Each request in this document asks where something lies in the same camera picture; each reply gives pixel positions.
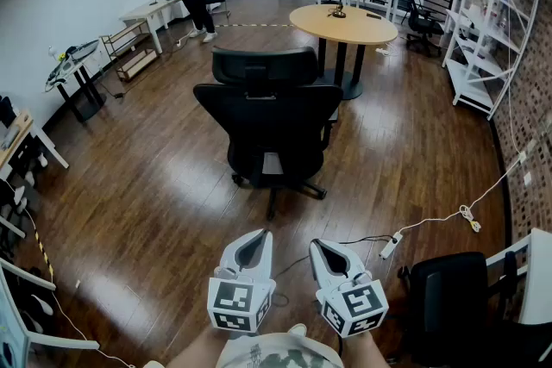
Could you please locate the low wooden shelf rack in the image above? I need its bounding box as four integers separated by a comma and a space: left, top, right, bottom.
99, 20, 159, 84

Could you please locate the long white cable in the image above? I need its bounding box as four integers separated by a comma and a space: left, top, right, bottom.
396, 150, 528, 239

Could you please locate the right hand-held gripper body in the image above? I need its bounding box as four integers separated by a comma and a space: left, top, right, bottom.
315, 270, 390, 339

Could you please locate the white device on side table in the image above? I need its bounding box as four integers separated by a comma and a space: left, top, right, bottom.
44, 39, 101, 94

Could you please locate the person's right forearm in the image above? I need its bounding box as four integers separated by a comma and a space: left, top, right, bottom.
339, 330, 390, 368

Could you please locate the thin white floor cable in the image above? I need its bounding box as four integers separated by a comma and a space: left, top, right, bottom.
0, 178, 135, 368

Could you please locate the small black side table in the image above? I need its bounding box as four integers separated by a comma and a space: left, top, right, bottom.
54, 55, 108, 123

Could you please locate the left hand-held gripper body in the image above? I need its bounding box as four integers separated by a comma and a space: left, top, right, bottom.
206, 265, 277, 335

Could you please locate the white metal shelving unit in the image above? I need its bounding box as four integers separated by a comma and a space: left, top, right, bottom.
441, 0, 545, 122

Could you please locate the wooden desk with monitor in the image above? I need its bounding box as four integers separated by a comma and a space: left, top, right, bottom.
0, 95, 71, 183

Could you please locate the black office chair without headrest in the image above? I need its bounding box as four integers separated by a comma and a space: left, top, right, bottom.
399, 0, 446, 58

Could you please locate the round wooden table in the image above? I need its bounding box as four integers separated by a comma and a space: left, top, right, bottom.
288, 3, 399, 102

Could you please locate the black office chair with headrest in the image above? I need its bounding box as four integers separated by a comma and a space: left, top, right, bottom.
192, 46, 345, 222

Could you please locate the white metal frame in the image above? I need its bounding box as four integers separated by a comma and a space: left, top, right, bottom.
0, 257, 101, 368

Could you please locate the black chair with armrest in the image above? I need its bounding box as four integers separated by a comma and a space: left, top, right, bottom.
397, 251, 552, 368

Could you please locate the person's patterned shirt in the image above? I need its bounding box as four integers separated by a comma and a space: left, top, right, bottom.
215, 332, 345, 368

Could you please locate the wooden desk with white legs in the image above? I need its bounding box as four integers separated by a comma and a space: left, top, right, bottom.
118, 0, 183, 55

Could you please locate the person's left forearm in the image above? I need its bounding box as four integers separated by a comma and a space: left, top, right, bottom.
166, 325, 229, 368

